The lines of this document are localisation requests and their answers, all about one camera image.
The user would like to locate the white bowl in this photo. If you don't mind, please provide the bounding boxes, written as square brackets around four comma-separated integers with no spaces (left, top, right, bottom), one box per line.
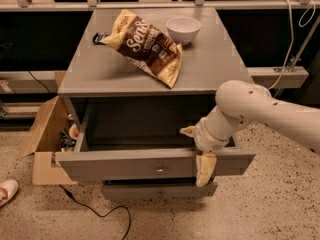
[166,17,201,45]

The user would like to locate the brown yellow chip bag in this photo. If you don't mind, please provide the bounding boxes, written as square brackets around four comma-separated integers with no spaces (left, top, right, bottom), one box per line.
[98,9,182,88]

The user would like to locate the cardboard box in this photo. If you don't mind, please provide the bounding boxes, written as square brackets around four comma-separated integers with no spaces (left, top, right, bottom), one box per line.
[16,71,90,186]

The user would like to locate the grey top drawer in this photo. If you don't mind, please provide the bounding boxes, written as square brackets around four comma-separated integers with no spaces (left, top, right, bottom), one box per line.
[54,98,257,182]

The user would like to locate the grey drawer cabinet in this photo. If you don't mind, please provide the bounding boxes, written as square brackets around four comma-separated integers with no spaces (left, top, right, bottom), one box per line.
[58,8,251,199]

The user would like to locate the grey bottom drawer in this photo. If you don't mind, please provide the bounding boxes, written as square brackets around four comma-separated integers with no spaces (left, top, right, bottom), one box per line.
[102,182,217,200]

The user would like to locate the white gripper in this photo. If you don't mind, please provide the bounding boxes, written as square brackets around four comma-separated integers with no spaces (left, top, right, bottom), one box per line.
[180,118,229,187]

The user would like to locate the white red shoe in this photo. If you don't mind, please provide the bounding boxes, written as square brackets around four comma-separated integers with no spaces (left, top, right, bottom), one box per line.
[0,179,19,207]

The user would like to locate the black wall cable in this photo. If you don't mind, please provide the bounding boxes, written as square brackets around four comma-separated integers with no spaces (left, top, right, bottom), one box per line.
[27,71,51,94]

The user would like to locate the small dark blue packet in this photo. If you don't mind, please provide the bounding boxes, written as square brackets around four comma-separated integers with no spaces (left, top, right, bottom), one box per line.
[92,33,107,45]

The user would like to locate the metal railing frame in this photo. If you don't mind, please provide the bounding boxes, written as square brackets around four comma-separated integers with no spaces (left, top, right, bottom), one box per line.
[0,0,320,92]

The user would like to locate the black floor cable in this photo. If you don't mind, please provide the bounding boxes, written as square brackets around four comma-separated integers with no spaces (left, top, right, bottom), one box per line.
[58,184,132,240]

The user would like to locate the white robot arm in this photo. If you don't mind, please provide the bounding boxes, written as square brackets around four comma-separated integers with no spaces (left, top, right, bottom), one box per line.
[180,80,320,187]

